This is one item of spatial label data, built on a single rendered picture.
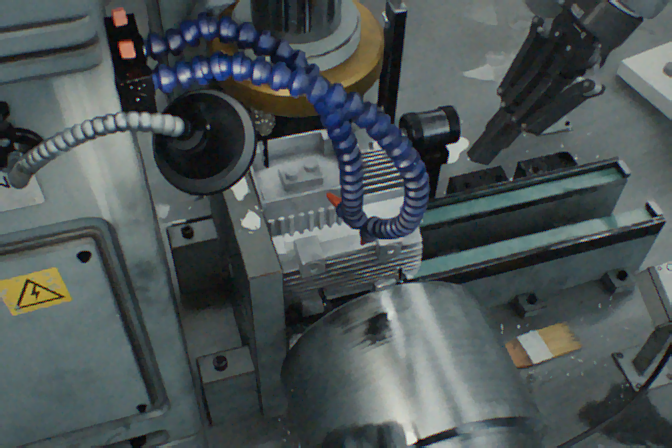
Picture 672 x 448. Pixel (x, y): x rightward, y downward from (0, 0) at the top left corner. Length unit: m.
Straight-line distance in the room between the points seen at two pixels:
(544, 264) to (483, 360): 0.44
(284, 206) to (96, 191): 0.32
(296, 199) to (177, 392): 0.26
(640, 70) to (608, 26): 0.84
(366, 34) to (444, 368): 0.34
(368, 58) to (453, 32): 0.97
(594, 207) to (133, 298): 0.83
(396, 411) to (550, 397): 0.49
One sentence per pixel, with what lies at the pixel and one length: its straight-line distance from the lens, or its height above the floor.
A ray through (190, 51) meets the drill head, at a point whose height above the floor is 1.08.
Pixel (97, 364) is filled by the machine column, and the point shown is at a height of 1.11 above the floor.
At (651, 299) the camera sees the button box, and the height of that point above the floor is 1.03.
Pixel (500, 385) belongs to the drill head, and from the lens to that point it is 0.78.
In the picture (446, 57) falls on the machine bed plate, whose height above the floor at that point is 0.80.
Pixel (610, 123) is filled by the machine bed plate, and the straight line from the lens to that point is 1.60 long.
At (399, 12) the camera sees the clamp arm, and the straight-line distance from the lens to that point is 1.00.
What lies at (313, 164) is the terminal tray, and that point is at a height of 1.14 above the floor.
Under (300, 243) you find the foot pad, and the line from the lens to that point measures 0.94.
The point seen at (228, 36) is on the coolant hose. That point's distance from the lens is 0.62.
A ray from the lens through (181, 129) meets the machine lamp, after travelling 0.46.
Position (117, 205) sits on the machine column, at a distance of 0.66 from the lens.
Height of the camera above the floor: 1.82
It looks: 51 degrees down
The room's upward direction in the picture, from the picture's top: 3 degrees clockwise
